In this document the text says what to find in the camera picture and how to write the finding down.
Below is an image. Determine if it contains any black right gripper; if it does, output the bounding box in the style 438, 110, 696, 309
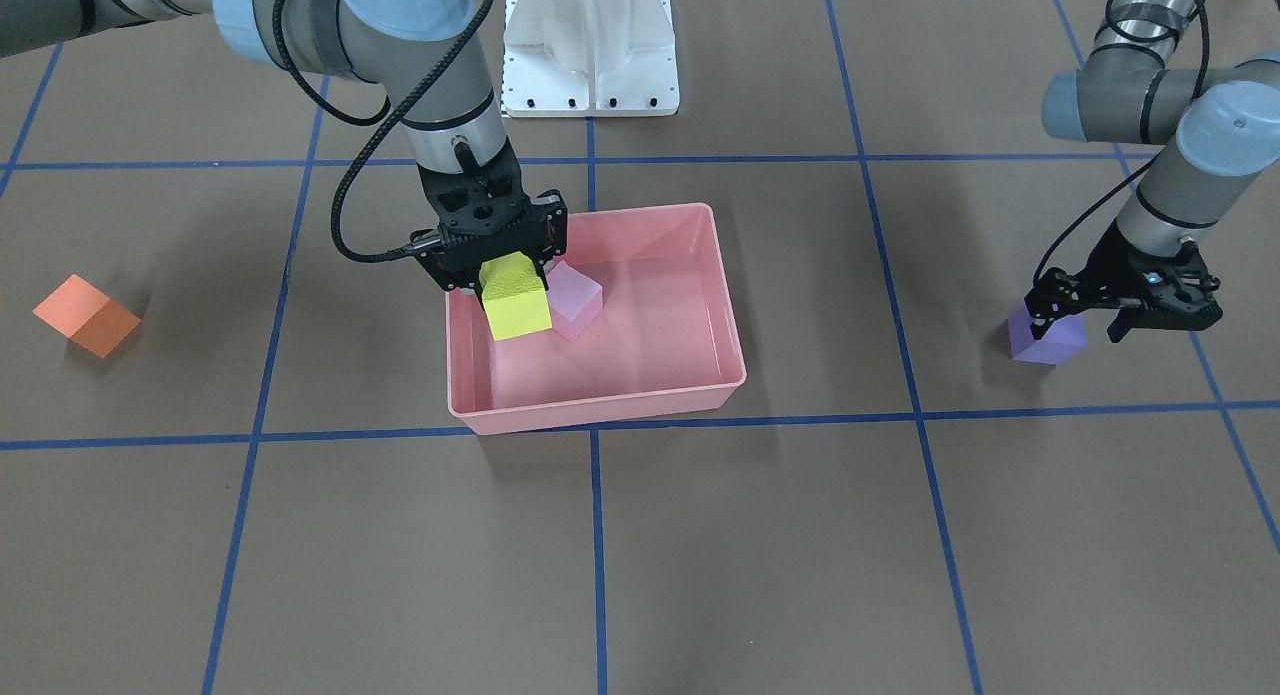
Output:
410, 142, 568, 291

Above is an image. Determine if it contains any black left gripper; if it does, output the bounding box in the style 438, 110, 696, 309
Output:
1025, 225, 1222, 344

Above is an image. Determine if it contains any yellow foam block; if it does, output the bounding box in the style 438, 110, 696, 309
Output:
479, 252, 553, 340

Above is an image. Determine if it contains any pink foam block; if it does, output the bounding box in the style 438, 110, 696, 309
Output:
547, 261, 603, 340

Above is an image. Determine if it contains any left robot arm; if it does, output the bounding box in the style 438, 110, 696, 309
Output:
1023, 0, 1279, 343

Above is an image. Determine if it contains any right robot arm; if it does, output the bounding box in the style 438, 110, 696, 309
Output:
1, 0, 567, 297

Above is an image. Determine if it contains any pink plastic bin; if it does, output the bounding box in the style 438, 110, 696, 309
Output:
445, 204, 748, 435

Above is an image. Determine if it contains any purple foam block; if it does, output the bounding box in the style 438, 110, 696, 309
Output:
1006, 307, 1088, 366

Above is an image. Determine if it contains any orange foam block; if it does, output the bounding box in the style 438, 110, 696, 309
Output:
32, 274, 142, 358

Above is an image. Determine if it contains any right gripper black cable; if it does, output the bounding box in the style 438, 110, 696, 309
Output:
270, 0, 498, 266

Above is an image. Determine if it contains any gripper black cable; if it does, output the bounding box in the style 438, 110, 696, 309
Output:
1036, 0, 1213, 285
270, 0, 498, 266

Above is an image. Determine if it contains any white camera stand pillar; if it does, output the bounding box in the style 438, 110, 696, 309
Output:
500, 0, 681, 118

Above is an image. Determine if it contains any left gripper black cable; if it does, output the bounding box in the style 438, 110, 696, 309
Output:
1036, 0, 1213, 285

